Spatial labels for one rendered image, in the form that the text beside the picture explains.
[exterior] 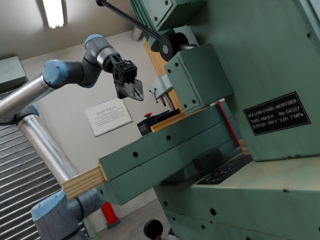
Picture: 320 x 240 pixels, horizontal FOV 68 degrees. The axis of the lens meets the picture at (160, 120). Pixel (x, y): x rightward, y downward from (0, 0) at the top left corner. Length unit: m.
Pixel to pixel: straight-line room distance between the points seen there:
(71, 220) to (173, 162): 0.66
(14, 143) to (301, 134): 3.56
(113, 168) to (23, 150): 3.21
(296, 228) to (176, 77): 0.33
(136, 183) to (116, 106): 3.25
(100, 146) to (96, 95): 0.81
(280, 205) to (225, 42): 0.31
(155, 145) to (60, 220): 0.65
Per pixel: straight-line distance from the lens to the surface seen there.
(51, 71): 0.97
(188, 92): 0.48
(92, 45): 1.02
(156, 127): 0.72
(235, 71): 0.51
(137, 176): 0.56
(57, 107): 3.77
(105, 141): 3.69
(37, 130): 1.39
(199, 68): 0.49
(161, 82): 3.04
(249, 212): 0.49
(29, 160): 3.68
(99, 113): 3.73
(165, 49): 0.57
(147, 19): 0.76
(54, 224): 1.12
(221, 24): 0.52
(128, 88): 0.85
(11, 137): 3.77
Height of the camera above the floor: 0.96
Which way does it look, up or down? 2 degrees up
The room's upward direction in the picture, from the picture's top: 25 degrees counter-clockwise
